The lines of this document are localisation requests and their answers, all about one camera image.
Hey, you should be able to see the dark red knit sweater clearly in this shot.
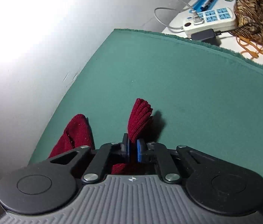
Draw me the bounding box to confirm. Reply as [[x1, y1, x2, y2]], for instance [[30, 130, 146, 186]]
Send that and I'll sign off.
[[49, 98, 154, 175]]

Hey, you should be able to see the green felt table mat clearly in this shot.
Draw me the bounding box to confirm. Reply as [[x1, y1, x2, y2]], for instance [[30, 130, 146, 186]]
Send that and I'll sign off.
[[30, 29, 263, 176]]

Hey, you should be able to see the black power adapter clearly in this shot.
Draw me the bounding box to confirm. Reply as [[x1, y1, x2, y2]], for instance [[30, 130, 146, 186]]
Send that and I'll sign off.
[[191, 29, 221, 46]]

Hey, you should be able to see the white blue power strip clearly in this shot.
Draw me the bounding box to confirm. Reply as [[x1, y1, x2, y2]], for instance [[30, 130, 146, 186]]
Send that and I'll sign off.
[[182, 7, 237, 38]]

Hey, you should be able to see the orange rubber band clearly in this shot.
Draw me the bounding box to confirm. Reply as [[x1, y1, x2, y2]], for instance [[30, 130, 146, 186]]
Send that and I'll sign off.
[[236, 36, 263, 60]]

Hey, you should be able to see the grey cable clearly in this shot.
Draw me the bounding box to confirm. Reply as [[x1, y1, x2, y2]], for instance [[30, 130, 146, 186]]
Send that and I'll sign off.
[[139, 0, 205, 30]]

